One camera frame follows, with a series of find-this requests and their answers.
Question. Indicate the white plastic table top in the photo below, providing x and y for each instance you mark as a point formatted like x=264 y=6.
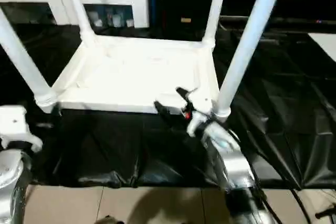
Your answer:
x=131 y=72

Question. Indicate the white plastic table leg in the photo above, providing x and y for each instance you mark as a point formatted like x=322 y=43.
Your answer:
x=78 y=6
x=23 y=61
x=249 y=37
x=215 y=6

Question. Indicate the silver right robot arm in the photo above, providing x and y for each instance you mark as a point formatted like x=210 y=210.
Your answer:
x=231 y=161

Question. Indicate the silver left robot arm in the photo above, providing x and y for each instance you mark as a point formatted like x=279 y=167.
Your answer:
x=10 y=182

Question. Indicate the black glossy mat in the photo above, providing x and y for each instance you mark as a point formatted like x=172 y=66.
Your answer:
x=275 y=103

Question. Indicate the small yellow label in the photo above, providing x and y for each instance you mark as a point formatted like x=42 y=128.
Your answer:
x=186 y=20

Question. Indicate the grey robot torso front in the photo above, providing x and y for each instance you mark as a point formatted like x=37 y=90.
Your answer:
x=109 y=220

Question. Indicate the long black bar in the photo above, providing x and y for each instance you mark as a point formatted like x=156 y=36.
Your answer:
x=288 y=20

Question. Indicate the flat white board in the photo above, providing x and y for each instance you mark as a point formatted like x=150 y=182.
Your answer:
x=325 y=45

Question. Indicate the black floor rod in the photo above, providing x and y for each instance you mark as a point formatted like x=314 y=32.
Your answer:
x=325 y=212

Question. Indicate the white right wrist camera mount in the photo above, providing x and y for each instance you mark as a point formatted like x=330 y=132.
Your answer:
x=200 y=113

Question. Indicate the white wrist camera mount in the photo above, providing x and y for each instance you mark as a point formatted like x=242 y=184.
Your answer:
x=200 y=113
x=15 y=127

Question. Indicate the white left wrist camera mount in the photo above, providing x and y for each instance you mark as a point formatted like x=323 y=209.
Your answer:
x=15 y=127

